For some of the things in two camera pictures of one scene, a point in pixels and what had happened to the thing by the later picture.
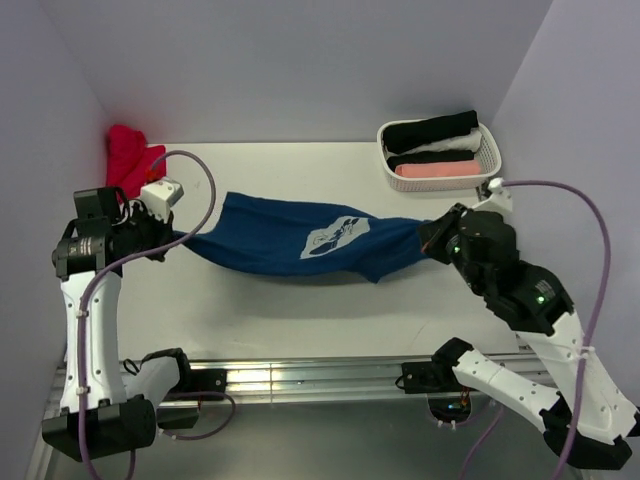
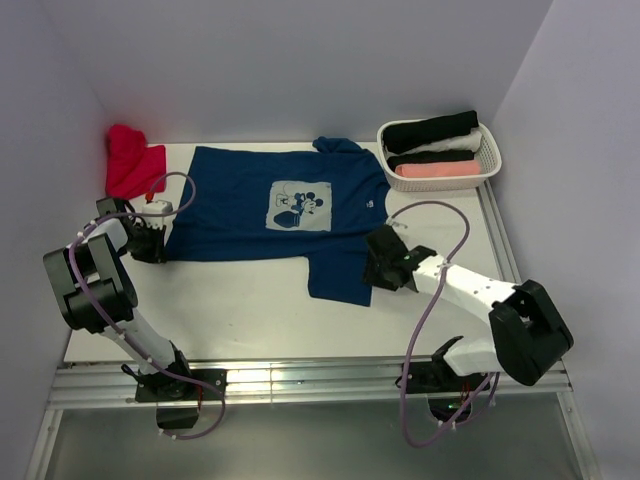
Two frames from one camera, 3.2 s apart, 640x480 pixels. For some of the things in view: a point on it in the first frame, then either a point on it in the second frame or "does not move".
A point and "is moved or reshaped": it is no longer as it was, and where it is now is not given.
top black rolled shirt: (404, 136) does not move
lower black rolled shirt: (446, 155) does not move
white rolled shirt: (469, 142) does not move
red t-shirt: (130, 160) does not move
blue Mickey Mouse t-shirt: (261, 231) is moved or reshaped
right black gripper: (432, 231) to (370, 274)
